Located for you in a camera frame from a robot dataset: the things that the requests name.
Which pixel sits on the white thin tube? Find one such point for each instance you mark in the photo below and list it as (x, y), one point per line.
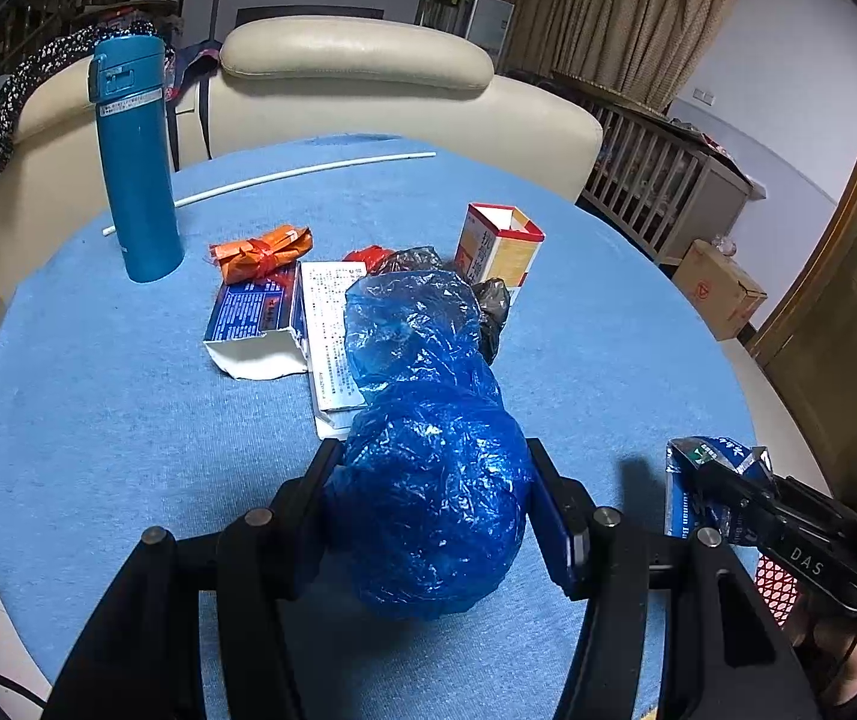
(286, 175)

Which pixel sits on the dark floral cloth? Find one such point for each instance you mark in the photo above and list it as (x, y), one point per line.
(23, 82)

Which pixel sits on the black plastic bag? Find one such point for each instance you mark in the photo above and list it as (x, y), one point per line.
(492, 307)

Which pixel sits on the cream red carton box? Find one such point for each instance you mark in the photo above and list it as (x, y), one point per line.
(500, 262)

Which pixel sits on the red plastic wrapper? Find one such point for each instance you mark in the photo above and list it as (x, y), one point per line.
(372, 256)

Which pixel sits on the white wall socket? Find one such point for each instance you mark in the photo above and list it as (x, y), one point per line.
(704, 97)

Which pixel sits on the dark screen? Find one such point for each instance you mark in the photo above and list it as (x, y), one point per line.
(308, 15)

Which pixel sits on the blue white snack packet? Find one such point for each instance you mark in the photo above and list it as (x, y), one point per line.
(687, 495)

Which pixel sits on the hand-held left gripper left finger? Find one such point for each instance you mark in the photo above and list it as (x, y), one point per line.
(307, 489)

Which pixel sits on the red mesh basket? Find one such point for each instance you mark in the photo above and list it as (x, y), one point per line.
(777, 589)

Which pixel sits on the wooden door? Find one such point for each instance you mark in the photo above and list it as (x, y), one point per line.
(848, 277)

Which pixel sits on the orange wrapper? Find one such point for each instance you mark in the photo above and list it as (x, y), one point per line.
(263, 251)

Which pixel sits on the blue plastic bag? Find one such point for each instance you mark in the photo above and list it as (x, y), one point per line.
(428, 495)

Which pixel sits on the cream leather sofa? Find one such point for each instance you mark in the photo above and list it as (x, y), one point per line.
(353, 60)

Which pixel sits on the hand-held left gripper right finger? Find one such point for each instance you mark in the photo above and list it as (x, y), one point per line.
(553, 532)

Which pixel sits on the wooden crib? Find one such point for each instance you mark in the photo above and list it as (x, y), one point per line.
(646, 165)

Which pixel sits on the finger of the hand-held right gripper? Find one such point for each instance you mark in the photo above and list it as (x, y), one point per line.
(736, 487)

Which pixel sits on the blue carton box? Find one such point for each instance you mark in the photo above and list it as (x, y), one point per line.
(248, 307)

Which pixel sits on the beige striped curtain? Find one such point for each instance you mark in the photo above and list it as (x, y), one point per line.
(623, 22)

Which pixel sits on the cardboard box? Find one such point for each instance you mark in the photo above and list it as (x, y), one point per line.
(721, 292)

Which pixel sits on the small white fridge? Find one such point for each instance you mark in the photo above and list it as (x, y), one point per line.
(490, 26)

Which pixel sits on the white printed paper box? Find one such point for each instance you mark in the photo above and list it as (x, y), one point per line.
(323, 330)

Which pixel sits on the blue thermos bottle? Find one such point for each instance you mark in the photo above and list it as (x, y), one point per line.
(140, 187)

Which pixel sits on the blue tablecloth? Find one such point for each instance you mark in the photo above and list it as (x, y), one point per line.
(98, 390)

